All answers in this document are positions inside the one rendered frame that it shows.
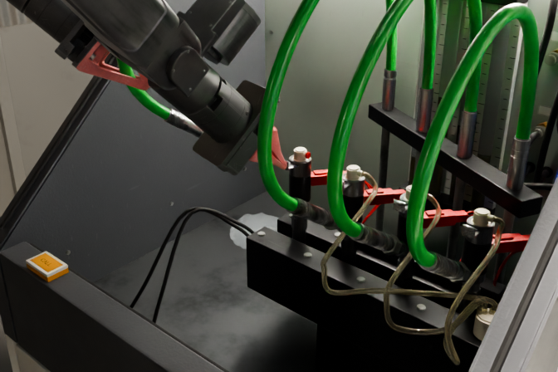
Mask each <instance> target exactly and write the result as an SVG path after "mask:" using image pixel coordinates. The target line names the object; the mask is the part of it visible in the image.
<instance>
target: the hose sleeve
mask: <svg viewBox="0 0 558 372"><path fill-rule="evenodd" d="M169 109H170V114H169V117H168V118H167V119H166V120H164V121H165V122H167V123H169V124H171V125H172V126H175V127H176V128H178V129H181V130H184V131H186V132H188V133H190V134H191V135H194V136H196V137H198V138H199V137H200V136H201V135H202V133H203V132H204V131H203V130H201V129H200V128H199V127H198V126H196V124H194V122H192V121H191V120H190V119H188V118H187V117H186V116H185V115H183V114H181V113H180V112H178V111H176V110H173V109H171V108H169Z"/></svg>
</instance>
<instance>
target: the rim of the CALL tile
mask: <svg viewBox="0 0 558 372"><path fill-rule="evenodd" d="M44 253H46V254H47V255H49V256H50V257H52V258H54V259H55V260H57V261H58V262H60V263H61V264H63V265H62V266H60V267H58V268H56V269H54V270H52V271H50V272H46V271H45V270H43V269H42V268H40V267H39V266H38V265H36V264H35V263H34V262H32V261H30V260H31V259H33V258H35V257H38V256H40V255H42V254H44ZM35 257H32V258H30V259H27V260H26V263H27V264H28V265H29V266H31V267H33V268H34V269H36V270H37V271H38V272H40V273H41V274H42V275H44V276H45V277H50V276H52V275H54V274H56V273H58V272H61V271H63V270H65V269H67V268H68V265H67V264H65V263H64V262H63V261H61V260H60V259H58V258H57V257H54V256H53V255H51V254H50V253H49V252H47V251H45V252H43V253H41V254H39V255H36V256H35Z"/></svg>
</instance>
